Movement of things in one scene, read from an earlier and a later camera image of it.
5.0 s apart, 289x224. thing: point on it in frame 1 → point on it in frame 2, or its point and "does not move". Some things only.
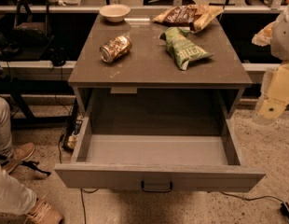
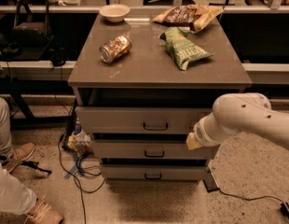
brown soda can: x=115 y=48 does not move
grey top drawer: x=170 y=162 → x=139 y=119
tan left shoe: x=20 y=153 does not move
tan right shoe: x=44 y=213 does not move
